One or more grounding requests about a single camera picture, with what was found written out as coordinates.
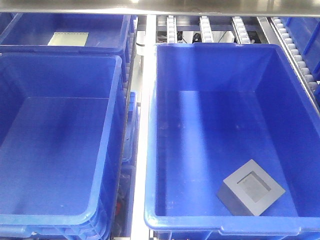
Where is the blue bin left rear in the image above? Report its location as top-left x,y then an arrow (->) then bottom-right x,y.
0,12 -> 133,66

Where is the blue bin left front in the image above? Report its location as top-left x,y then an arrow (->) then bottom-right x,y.
0,52 -> 126,240

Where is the white roller track rail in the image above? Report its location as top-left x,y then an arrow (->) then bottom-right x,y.
232,16 -> 251,44
199,16 -> 214,43
166,15 -> 178,44
269,16 -> 320,96

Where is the pale paper label sheet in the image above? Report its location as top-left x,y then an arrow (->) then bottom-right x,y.
47,32 -> 89,47

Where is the gray foam base block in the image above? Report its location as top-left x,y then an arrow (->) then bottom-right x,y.
216,159 -> 286,216

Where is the blue target bin right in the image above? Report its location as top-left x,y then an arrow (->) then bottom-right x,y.
144,43 -> 320,240

